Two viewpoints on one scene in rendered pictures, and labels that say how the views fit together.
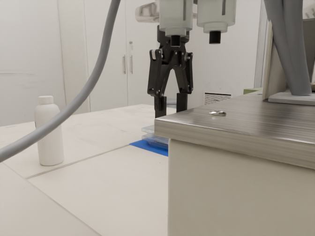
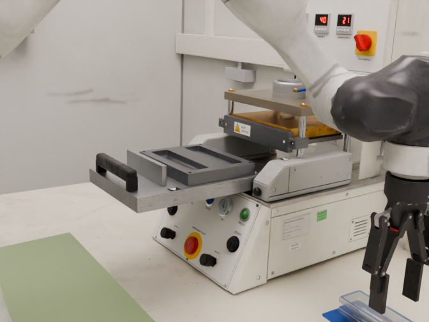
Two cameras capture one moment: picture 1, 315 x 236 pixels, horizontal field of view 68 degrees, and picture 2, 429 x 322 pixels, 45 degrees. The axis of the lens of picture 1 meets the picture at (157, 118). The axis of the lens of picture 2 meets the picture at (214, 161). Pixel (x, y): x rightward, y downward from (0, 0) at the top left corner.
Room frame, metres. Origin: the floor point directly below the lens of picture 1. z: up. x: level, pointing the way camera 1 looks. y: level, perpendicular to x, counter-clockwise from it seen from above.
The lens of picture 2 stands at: (1.41, -0.11, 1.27)
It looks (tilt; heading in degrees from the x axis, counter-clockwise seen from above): 15 degrees down; 197
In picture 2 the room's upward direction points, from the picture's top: 2 degrees clockwise
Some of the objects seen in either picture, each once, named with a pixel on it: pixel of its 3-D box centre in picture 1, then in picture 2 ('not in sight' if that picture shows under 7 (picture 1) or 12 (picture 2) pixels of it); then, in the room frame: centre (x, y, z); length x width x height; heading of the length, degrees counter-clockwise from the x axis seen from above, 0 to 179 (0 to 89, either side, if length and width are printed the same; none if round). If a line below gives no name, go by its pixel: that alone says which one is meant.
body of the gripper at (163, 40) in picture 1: (172, 46); (406, 201); (0.57, -0.04, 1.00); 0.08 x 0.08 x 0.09
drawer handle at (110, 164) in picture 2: not in sight; (115, 170); (0.55, -0.57, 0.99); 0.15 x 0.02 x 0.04; 53
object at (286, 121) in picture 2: not in sight; (289, 115); (0.21, -0.29, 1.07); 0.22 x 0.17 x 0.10; 53
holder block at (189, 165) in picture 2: not in sight; (195, 162); (0.41, -0.45, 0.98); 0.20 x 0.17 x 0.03; 53
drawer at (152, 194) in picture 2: not in sight; (176, 170); (0.45, -0.48, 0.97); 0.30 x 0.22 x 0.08; 143
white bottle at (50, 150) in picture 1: (48, 130); not in sight; (0.48, 0.23, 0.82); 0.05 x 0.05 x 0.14
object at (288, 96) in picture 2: not in sight; (303, 107); (0.19, -0.26, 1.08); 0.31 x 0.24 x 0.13; 53
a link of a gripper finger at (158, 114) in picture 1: (160, 110); (412, 280); (0.54, -0.01, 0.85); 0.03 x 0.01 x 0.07; 48
